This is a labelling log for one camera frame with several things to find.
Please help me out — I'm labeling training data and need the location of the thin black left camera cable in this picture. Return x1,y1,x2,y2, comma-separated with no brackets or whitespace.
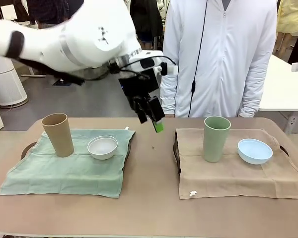
124,55,175,75

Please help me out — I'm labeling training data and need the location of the white bowl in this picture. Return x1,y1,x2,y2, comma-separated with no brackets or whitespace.
87,135,119,160

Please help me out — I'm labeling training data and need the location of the tan tall cup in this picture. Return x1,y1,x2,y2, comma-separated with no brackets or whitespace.
41,113,75,158

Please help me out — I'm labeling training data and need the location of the person in yellow top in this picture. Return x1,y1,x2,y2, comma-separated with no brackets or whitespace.
275,0,298,64

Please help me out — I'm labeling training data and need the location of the black plastic tray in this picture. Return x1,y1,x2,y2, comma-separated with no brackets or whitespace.
173,130,290,176

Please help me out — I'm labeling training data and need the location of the white side table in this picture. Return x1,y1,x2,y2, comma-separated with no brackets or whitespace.
258,54,298,135

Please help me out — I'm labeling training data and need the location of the person in plaid shirt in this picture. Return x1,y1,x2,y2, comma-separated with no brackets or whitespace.
27,0,84,30

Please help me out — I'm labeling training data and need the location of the black left arm cable sleeve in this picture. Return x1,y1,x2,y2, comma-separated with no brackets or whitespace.
16,57,86,87

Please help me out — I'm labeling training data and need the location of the white background desk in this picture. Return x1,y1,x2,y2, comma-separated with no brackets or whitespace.
20,65,47,78

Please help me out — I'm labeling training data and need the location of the white computer monitor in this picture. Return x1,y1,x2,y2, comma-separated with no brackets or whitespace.
0,4,18,21

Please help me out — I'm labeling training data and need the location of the beige cloth mat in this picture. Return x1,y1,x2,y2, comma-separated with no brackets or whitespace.
175,127,298,200

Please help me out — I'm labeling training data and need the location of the green tall cup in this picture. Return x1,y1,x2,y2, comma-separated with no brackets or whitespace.
203,116,232,163

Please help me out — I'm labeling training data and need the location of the white air purifier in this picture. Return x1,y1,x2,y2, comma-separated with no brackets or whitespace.
0,55,29,108

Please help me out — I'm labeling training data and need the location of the blue floor mat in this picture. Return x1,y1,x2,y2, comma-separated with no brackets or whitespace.
52,78,75,86

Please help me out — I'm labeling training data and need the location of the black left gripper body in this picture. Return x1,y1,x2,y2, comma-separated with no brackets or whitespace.
118,68,161,111

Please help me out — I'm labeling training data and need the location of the person in white jacket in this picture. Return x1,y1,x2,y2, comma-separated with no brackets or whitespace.
160,0,279,119

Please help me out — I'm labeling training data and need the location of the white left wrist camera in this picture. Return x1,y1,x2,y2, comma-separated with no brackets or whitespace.
139,58,179,76

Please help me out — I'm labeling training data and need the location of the light blue bowl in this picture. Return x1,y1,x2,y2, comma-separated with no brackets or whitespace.
237,138,274,165

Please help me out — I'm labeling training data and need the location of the black cord on jacket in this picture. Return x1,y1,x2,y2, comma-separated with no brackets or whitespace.
188,0,210,118

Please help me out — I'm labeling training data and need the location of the green cloth mat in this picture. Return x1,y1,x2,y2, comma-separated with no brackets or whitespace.
0,127,137,198

